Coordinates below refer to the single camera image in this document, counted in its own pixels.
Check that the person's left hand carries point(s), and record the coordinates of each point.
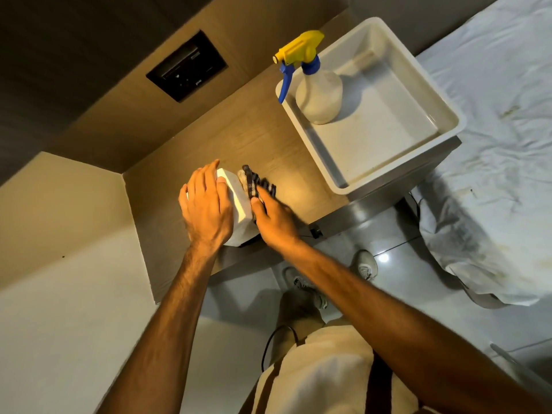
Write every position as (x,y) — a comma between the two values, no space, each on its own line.
(207,215)

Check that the person's right white shoe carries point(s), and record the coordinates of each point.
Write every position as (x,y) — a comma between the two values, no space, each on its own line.
(366,265)

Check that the person's left white shoe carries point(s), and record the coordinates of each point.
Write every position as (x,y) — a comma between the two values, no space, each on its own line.
(302,284)

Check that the white plastic tub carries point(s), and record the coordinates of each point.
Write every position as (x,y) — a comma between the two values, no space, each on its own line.
(388,124)

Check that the black plug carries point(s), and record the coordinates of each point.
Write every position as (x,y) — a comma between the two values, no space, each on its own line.
(316,232)

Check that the person's left forearm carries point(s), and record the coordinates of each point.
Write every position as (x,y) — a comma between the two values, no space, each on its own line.
(166,336)

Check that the wooden bedside table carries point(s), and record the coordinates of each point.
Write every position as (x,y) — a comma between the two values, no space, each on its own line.
(276,146)

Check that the spray bottle with yellow trigger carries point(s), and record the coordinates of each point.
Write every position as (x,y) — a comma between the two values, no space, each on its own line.
(319,92)

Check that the dark checked cleaning cloth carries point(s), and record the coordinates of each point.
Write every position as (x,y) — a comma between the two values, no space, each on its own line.
(252,183)

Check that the black wall switch panel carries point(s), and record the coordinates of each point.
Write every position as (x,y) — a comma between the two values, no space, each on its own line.
(187,66)

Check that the white box-shaped lamp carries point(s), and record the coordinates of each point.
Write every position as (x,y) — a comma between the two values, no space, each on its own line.
(241,211)

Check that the person's beige shirt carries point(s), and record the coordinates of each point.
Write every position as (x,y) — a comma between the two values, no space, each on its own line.
(319,375)

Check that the person's beige trousers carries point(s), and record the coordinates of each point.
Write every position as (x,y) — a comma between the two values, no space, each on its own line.
(297,319)

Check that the white bed sheet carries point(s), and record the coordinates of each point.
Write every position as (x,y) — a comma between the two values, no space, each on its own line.
(496,146)

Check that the person's white shoe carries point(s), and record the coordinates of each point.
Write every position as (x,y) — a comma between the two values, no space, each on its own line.
(366,265)
(302,284)

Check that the person's right forearm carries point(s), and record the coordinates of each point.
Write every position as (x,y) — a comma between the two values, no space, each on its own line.
(388,327)

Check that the person's right thumb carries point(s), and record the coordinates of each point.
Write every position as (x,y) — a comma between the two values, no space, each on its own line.
(257,209)

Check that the person's left middle finger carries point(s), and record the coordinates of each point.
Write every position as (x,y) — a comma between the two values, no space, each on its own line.
(200,181)

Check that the person's left little finger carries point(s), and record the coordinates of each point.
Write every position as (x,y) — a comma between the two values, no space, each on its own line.
(183,206)

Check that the person's left thumb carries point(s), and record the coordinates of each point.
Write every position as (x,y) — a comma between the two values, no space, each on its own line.
(225,196)

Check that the person's right hand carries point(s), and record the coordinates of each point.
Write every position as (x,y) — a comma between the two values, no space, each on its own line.
(276,224)

